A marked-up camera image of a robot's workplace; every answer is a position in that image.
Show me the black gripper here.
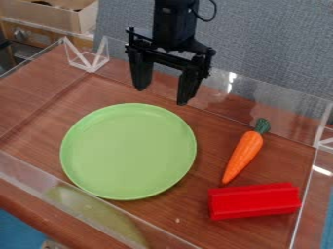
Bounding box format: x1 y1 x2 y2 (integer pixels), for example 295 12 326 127
125 0 215 105

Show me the orange toy carrot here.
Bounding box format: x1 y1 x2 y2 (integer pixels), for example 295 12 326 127
220 118 270 184

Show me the cardboard box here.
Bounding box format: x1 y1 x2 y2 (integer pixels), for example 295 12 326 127
0 0 99 33

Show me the green round plate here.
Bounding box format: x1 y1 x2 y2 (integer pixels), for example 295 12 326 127
60 103 196 200

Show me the wooden shelf with knob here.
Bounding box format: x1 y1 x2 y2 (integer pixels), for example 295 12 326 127
0 18 93 49

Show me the red rectangular block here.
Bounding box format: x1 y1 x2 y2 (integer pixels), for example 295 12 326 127
208 183 302 220

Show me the clear acrylic corner bracket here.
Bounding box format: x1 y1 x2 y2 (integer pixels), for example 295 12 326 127
64 37 109 73

